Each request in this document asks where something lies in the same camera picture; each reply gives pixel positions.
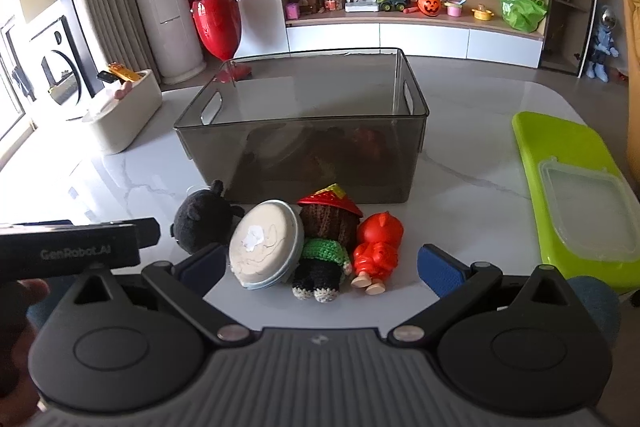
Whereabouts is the green plastic bin lid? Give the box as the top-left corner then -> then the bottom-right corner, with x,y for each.
512,111 -> 640,294

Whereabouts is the round white tin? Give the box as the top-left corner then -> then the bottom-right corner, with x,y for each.
228,199 -> 305,292

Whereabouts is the crocheted doll with red hat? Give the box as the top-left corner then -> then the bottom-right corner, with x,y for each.
291,183 -> 363,303

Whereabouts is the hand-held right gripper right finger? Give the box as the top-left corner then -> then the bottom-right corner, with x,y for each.
387,243 -> 571,349

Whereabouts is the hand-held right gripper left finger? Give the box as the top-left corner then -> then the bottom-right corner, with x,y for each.
72,243 -> 251,348

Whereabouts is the red goblet-shaped stand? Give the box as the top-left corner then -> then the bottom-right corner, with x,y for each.
191,0 -> 253,82

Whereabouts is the red pig figure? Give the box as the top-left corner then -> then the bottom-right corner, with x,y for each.
350,209 -> 405,297

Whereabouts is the white storage box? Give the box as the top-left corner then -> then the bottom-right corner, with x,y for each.
81,69 -> 163,155

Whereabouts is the clear plastic lid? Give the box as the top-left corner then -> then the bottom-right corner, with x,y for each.
538,157 -> 640,264

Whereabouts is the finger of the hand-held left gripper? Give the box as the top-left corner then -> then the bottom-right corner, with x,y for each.
132,217 -> 162,250

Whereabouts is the white marble desktop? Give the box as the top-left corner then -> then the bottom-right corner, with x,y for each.
0,69 -> 631,343

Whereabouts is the blue robot figure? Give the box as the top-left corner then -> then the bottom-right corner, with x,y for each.
585,5 -> 621,82

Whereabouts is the yellow cloth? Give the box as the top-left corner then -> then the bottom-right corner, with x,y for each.
614,0 -> 640,168

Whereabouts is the white washing machine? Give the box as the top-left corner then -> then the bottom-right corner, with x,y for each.
27,14 -> 93,120

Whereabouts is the green plastic bag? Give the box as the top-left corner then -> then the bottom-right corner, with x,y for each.
500,0 -> 550,32

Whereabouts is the blue cloth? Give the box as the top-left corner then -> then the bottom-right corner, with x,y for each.
567,276 -> 621,358

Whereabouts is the person's left hand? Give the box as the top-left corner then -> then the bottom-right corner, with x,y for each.
0,279 -> 52,408

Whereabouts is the black plush toy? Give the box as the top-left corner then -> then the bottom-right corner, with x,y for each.
170,180 -> 246,255

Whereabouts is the grey transparent storage bin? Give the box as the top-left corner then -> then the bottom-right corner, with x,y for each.
173,48 -> 430,204

